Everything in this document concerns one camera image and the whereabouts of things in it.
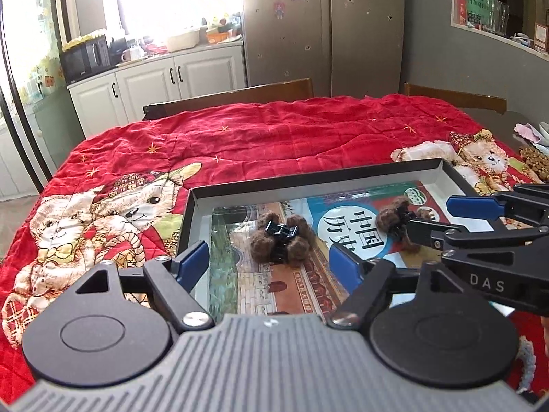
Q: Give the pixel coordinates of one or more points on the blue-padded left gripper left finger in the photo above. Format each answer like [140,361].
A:
[171,282]

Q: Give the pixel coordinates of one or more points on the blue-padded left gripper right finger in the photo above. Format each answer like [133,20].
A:
[367,283]

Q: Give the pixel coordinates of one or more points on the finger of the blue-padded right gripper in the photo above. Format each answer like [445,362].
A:
[477,207]
[445,236]

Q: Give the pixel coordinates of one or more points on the brown fuzzy hair claw clip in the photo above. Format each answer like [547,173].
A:
[281,242]

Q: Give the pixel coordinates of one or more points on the black shallow tray box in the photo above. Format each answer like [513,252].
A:
[203,200]

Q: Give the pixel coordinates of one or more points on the brown nuts pile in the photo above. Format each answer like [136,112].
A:
[537,161]

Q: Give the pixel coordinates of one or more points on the pink cloth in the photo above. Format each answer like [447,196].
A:
[528,132]

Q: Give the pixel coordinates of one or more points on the white plate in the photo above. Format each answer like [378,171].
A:
[544,129]

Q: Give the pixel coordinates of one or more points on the red teddy bear quilt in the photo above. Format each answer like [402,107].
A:
[121,194]

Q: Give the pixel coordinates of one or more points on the dark wooden chair right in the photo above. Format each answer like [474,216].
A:
[457,98]

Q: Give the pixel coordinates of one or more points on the dark wooden chair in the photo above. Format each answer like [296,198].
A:
[290,91]
[457,98]

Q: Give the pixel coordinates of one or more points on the white kitchen cabinet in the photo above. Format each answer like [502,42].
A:
[117,97]

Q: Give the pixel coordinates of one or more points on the glass sliding door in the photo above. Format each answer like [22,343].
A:
[38,108]

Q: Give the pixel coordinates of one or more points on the green sign on shelf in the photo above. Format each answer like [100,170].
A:
[480,12]

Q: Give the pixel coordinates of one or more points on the dark wooden chair left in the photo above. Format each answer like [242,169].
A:
[290,91]

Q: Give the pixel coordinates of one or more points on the white mug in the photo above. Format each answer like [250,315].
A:
[130,54]

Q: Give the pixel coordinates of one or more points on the stainless double-door refrigerator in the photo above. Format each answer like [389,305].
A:
[345,47]

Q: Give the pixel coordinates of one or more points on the black microwave oven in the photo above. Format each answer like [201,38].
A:
[86,59]

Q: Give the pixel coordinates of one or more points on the white tub on counter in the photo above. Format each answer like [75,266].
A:
[185,40]

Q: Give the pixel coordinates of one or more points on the orange bowl on counter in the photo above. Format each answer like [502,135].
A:
[215,36]

